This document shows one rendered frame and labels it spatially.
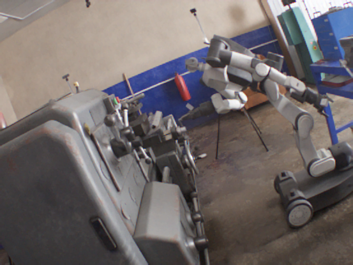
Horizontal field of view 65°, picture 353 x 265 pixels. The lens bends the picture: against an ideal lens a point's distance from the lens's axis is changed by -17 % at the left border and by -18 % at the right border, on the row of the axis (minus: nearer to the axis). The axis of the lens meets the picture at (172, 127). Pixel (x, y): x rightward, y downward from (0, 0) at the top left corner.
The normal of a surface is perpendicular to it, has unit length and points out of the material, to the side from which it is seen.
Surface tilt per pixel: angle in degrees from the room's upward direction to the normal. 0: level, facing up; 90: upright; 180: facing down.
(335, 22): 90
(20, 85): 90
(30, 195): 90
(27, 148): 90
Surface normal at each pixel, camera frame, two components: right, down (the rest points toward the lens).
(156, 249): 0.00, 0.19
